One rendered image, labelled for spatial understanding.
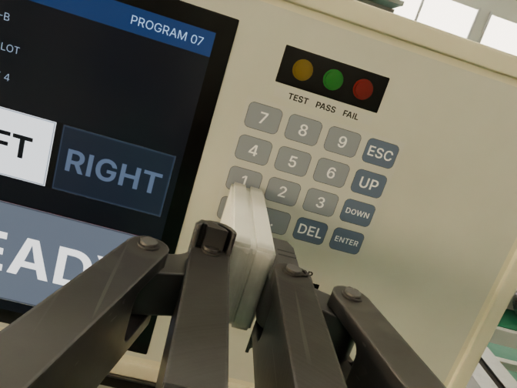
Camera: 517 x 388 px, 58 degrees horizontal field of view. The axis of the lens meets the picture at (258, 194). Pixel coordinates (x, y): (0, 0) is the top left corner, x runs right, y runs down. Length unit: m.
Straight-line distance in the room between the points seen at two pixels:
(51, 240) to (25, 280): 0.02
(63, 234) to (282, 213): 0.10
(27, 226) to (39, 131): 0.05
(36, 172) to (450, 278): 0.20
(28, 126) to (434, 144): 0.18
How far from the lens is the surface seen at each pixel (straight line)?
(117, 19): 0.21
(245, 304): 0.16
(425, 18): 6.96
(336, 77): 0.21
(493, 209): 0.25
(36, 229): 0.24
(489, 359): 0.45
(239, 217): 0.17
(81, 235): 0.23
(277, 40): 0.21
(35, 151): 0.23
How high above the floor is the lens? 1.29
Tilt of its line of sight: 16 degrees down
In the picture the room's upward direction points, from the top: 18 degrees clockwise
